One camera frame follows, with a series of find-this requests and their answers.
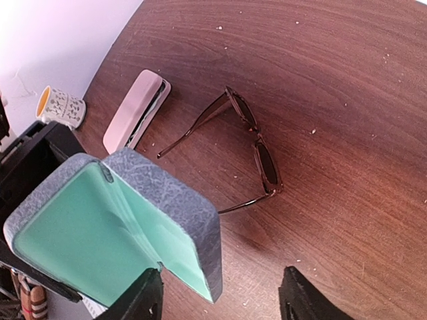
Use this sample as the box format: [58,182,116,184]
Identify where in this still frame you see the patterned mug orange inside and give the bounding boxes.
[35,85,87,130]

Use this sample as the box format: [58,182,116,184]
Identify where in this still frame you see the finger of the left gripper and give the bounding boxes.
[1,240,82,303]

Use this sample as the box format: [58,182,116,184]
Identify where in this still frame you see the pink glasses case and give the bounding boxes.
[103,69,171,154]

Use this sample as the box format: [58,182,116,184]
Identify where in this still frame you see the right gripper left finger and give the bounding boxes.
[99,268,163,320]

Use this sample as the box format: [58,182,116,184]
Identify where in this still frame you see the dark sunglasses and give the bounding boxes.
[156,85,284,216]

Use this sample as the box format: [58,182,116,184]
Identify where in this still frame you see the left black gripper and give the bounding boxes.
[1,121,85,213]

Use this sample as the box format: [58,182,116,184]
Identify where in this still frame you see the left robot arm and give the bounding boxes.
[1,110,84,319]

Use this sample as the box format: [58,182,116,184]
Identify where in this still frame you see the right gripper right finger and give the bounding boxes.
[278,266,347,319]

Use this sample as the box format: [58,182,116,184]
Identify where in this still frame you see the grey-blue glasses case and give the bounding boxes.
[3,148,223,307]

